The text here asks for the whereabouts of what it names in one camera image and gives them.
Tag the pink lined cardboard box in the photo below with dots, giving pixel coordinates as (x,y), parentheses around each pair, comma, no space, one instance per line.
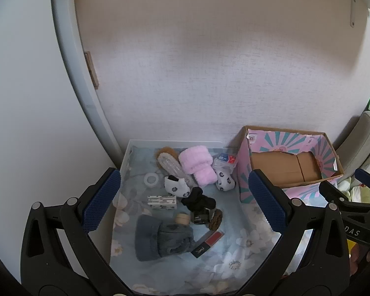
(294,160)

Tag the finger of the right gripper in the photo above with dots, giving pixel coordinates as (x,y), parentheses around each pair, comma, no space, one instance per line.
(332,195)
(362,176)

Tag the brown scrunchie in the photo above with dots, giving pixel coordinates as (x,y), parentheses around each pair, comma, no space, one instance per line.
(215,220)

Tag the black fabric bow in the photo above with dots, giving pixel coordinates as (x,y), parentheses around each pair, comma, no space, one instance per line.
(197,201)

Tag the panda sock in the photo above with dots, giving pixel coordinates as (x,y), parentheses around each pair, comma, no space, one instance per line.
(224,182)
(176,186)

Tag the small black box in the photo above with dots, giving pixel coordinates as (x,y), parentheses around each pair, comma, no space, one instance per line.
(201,216)

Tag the white shelf bracket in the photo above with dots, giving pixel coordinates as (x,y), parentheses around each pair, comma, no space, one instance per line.
(356,3)

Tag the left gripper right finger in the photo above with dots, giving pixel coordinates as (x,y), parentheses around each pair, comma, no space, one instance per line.
(311,255)

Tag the clear bag with card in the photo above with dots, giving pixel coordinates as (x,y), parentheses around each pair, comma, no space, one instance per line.
(225,161)

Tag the clear tape roll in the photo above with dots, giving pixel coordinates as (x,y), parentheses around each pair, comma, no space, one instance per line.
(151,179)

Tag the grey knitted hat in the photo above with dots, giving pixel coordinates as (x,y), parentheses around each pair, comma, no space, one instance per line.
(155,238)

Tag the small beige jar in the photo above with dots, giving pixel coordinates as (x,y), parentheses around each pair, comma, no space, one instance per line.
(182,218)

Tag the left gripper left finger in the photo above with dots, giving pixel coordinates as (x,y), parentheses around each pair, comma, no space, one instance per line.
(58,256)

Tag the grey chair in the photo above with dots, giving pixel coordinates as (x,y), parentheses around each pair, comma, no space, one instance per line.
(355,149)

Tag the person's right hand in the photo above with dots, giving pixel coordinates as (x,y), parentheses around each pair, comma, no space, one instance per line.
(358,253)

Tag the brown fuzzy pad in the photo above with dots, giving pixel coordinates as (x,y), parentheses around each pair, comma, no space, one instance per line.
(166,154)

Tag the pink fluffy towel roll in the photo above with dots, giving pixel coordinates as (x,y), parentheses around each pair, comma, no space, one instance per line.
(197,162)

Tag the small white medicine box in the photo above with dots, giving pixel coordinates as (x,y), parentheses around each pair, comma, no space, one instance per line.
(159,202)

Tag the yellow floral bedding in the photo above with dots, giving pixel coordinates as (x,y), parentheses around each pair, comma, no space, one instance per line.
(356,191)

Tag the white door frame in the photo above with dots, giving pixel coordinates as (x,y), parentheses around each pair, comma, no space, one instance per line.
(70,45)

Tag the black red lipstick box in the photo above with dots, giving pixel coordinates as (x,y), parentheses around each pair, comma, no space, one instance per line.
(206,243)

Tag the white floral lined tray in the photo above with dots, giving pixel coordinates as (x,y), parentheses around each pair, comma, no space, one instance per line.
(247,240)

